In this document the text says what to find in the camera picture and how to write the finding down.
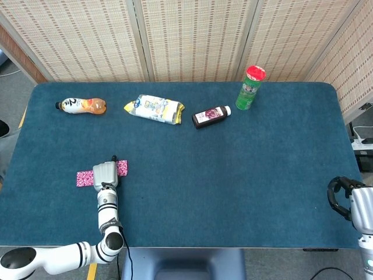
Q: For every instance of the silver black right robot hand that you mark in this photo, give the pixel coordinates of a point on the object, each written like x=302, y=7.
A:
x=362, y=204

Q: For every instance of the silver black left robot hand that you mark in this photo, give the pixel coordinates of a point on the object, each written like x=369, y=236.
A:
x=105, y=175

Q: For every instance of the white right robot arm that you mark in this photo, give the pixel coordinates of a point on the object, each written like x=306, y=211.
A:
x=366, y=253

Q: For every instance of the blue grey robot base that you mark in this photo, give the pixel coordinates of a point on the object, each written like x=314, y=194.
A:
x=183, y=262

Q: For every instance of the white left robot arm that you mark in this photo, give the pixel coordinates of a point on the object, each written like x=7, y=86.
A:
x=107, y=213

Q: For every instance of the black equipment box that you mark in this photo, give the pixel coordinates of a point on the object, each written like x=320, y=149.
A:
x=366, y=160

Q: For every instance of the white power strip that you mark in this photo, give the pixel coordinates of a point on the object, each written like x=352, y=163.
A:
x=362, y=143

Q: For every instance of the orange juice bottle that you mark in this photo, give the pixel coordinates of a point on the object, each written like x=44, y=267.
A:
x=84, y=106

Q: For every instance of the white yellow snack bag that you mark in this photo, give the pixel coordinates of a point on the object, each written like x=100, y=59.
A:
x=154, y=109

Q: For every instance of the dark juice bottle white cap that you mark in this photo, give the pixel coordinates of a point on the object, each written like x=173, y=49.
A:
x=209, y=116

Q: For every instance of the beige woven screen panel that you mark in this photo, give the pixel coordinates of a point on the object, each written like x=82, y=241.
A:
x=195, y=38
x=291, y=35
x=352, y=64
x=73, y=38

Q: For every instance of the brown woven screen panel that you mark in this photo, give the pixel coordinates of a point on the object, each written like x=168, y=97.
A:
x=20, y=55

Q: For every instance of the green chips can red lid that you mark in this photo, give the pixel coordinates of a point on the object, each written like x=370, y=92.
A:
x=247, y=93

